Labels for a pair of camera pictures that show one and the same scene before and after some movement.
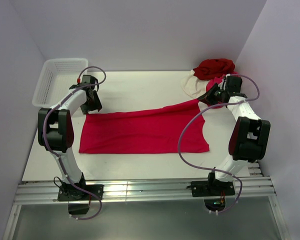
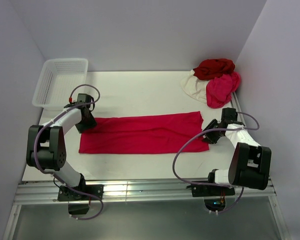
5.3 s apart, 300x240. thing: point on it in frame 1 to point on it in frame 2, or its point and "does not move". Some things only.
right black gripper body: (217, 97) to (214, 135)
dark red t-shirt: (211, 68) does not move
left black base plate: (66, 193) does not move
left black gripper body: (92, 104) to (86, 123)
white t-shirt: (193, 87) does not move
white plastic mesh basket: (57, 76) does not move
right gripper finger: (206, 97) to (213, 124)
